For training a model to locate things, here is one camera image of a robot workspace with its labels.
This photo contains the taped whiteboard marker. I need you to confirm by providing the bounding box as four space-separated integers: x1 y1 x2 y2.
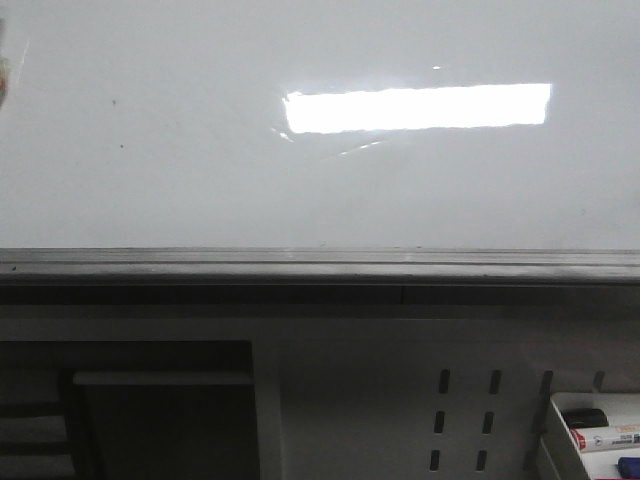
0 17 10 106

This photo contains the white whiteboard surface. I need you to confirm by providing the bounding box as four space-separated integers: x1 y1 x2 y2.
1 1 639 250

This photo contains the white perforated metal panel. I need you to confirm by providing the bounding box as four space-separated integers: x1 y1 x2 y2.
1 305 639 479

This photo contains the dark cabinet with white shelf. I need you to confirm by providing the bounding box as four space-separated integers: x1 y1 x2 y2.
1 341 260 479

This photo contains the black marker in tray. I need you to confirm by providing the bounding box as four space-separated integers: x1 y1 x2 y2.
561 408 609 429

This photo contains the red capped white marker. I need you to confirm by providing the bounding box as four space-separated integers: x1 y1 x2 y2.
570 425 639 453

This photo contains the white marker tray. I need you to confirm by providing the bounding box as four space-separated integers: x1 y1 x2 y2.
537 392 639 479

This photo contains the blue capped marker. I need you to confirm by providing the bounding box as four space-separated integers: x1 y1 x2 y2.
617 456 640 479

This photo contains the dark whiteboard bottom frame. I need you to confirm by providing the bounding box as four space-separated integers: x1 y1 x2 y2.
1 247 639 306

